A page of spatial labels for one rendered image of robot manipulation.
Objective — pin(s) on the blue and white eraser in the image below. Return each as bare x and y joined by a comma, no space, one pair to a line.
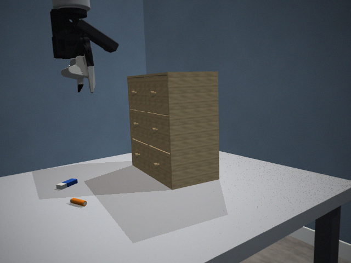
66,184

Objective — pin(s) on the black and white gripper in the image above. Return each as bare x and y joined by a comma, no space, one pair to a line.
77,45

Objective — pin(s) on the brown wooden chest of drawers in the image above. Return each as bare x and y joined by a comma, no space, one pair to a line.
193,127

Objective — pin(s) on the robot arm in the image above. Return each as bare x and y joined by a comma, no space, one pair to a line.
96,36

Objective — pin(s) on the brown wooden drawer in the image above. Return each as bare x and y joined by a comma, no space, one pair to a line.
138,124
158,129
137,93
160,166
140,154
156,93

